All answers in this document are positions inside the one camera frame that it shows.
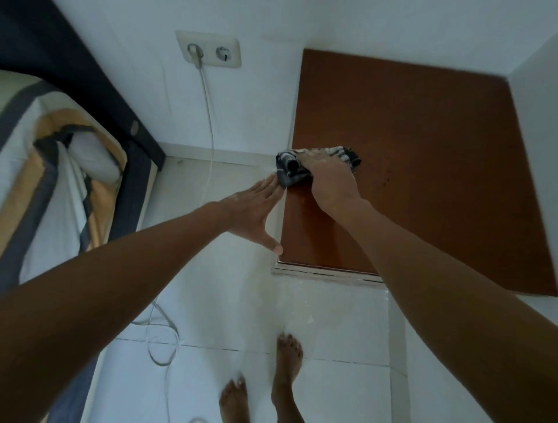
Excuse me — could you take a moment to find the person's right hand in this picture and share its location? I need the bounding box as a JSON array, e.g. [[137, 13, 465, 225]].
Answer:
[[296, 148, 363, 219]]

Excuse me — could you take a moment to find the person's left hand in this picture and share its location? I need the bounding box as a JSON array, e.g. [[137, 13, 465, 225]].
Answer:
[[219, 173, 287, 257]]

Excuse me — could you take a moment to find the dark striped cleaning cloth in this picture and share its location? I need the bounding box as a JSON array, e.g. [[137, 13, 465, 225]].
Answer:
[[275, 146, 362, 189]]

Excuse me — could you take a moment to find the person's left forearm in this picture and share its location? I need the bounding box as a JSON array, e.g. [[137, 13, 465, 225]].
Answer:
[[0, 201, 232, 423]]

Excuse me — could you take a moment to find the person's right forearm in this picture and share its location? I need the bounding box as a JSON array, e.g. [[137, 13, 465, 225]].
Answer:
[[335, 198, 558, 423]]

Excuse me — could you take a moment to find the brown wooden bedside cabinet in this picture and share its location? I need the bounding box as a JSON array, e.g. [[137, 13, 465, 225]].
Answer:
[[271, 48, 558, 298]]

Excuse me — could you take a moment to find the person's right foot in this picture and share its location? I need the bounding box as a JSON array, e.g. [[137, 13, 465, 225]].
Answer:
[[271, 333, 305, 423]]

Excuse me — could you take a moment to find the person's foot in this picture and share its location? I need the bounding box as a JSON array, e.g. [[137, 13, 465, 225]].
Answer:
[[271, 333, 305, 423], [219, 377, 252, 423]]

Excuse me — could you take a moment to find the person's left foot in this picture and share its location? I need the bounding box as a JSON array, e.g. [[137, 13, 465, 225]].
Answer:
[[219, 377, 252, 423]]

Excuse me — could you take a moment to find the white pillow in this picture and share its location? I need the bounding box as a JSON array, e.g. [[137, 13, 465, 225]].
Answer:
[[69, 131, 124, 185]]

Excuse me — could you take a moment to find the striped bed sheet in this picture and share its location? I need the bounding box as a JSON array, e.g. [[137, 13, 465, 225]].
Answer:
[[0, 70, 128, 298]]

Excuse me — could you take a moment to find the dark blue headboard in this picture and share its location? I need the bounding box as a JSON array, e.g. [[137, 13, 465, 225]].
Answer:
[[0, 0, 167, 171]]

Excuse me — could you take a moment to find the white power cable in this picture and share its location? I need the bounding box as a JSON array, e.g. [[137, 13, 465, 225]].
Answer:
[[130, 65, 217, 423]]

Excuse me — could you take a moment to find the white double wall socket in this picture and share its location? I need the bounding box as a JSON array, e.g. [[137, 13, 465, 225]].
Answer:
[[175, 30, 242, 69]]

